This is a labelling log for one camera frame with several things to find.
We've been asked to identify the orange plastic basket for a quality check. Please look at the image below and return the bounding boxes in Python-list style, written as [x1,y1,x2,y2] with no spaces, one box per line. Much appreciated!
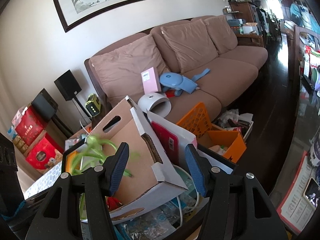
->
[176,102,213,139]

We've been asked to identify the right sofa cushion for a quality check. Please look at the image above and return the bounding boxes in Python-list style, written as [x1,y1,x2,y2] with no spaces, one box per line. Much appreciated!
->
[204,15,238,55]

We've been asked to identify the left sofa cushion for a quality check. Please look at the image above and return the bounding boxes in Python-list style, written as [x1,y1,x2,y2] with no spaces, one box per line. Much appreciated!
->
[90,34,170,107]

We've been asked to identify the orange cardboard box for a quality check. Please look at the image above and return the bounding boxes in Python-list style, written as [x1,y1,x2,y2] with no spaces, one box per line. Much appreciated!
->
[197,131,246,164]

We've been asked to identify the middle sofa cushion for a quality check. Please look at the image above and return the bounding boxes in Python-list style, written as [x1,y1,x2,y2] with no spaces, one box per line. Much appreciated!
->
[161,19,218,73]

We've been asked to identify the cardboard box tray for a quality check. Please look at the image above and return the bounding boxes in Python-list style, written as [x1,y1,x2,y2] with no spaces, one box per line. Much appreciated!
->
[90,96,187,224]

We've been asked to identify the red tea gift bag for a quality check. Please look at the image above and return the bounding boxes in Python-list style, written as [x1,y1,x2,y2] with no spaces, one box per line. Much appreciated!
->
[15,105,48,146]

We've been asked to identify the green braided usb cable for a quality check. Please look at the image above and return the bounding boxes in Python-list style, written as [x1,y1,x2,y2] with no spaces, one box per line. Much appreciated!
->
[71,134,141,178]

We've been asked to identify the sofa cushion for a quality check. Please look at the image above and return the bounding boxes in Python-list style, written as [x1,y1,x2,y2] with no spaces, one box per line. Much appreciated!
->
[90,34,170,107]
[204,15,238,55]
[161,19,218,73]

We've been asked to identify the brown fabric sofa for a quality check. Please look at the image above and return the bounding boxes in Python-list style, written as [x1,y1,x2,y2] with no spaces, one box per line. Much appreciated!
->
[85,15,268,123]

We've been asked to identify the white dome lamp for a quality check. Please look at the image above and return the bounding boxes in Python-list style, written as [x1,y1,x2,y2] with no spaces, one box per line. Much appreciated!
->
[138,93,171,118]

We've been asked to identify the grey patterned fleece blanket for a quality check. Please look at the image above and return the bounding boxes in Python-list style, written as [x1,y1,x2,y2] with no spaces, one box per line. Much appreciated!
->
[23,162,62,200]

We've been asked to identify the right black speaker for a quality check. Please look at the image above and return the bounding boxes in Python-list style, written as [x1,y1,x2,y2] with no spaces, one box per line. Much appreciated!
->
[54,70,82,101]

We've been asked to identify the red cable bundle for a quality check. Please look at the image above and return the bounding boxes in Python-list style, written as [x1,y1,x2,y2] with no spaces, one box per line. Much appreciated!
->
[106,196,123,210]

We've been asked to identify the pink booklet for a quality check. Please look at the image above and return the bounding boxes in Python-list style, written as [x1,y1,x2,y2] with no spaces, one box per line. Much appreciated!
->
[141,67,161,94]

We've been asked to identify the left black speaker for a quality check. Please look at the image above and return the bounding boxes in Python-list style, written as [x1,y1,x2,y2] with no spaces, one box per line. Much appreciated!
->
[31,88,58,122]

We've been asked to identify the red chocolate gift box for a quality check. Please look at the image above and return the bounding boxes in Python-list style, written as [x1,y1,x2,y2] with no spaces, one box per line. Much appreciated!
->
[26,133,63,171]

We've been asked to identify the green portable speaker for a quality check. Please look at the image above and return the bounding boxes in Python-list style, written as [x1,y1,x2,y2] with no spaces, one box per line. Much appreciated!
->
[85,93,101,117]

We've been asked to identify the black speaker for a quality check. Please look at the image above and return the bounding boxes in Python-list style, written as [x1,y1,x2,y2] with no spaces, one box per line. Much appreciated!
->
[31,88,58,122]
[54,70,82,101]

